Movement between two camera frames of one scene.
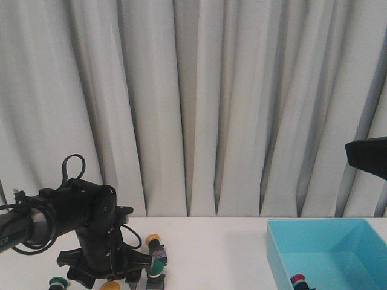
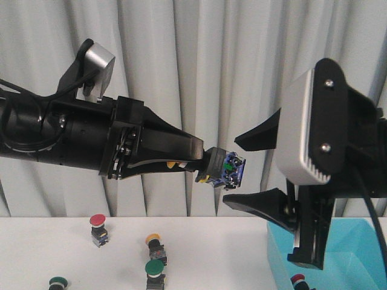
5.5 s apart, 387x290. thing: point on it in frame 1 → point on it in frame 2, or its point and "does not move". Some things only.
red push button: [299, 282] does not move
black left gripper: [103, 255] → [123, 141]
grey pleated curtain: [196, 108] does not move
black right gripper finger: [369, 155] → [262, 137]
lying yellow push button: [156, 250] does not move
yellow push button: [110, 285] → [222, 168]
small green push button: [57, 283] does not move
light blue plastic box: [344, 254] does not move
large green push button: [155, 280] does not move
